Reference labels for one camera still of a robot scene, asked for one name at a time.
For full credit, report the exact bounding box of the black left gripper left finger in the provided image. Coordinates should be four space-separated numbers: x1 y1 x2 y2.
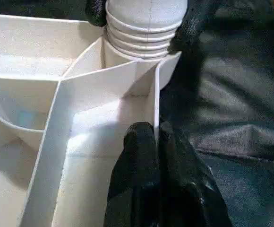
103 122 161 227

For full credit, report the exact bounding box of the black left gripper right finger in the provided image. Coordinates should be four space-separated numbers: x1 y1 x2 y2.
158 121 232 227

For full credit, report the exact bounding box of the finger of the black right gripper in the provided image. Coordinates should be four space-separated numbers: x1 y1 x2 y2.
85 0 110 27
168 0 225 53

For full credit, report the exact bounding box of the white plastic table leg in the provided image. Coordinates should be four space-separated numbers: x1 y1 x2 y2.
104 0 188 60

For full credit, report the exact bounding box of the white plastic table top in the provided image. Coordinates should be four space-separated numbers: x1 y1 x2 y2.
0 13 182 227

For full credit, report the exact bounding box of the black plastic mat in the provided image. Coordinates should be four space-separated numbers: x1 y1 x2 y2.
0 0 274 227

